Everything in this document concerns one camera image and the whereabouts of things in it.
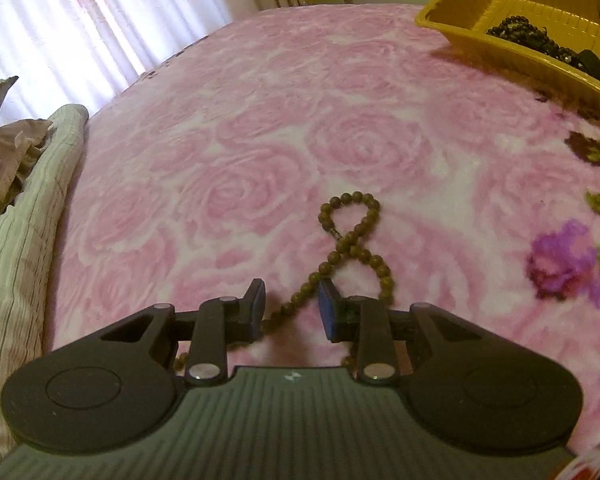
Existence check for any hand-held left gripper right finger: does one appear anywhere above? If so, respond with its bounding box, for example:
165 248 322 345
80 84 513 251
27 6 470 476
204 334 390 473
317 280 473 387

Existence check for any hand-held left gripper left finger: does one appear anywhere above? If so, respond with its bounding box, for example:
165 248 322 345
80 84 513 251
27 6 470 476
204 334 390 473
100 277 267 387

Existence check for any light brown bead necklace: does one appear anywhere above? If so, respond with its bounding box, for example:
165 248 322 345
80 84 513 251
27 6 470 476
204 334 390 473
172 191 396 376

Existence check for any yellow plastic tray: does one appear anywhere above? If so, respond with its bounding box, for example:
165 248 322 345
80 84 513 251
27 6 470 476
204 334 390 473
414 0 600 112

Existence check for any dark bead necklace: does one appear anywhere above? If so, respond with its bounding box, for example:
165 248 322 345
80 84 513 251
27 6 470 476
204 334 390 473
486 15 581 61

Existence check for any black strap watch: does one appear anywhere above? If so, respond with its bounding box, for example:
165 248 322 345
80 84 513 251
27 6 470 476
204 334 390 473
572 49 600 80

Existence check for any pink floral blanket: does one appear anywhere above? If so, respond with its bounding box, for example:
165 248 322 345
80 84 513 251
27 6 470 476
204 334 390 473
50 2 600 456

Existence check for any green striped quilt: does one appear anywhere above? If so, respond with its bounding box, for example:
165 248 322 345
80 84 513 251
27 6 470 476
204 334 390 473
0 104 90 461

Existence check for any brown pillow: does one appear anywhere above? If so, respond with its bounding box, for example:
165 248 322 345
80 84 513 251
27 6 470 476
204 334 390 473
0 119 55 197

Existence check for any white sheer curtain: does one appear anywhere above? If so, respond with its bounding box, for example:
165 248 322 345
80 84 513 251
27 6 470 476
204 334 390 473
0 0 261 127

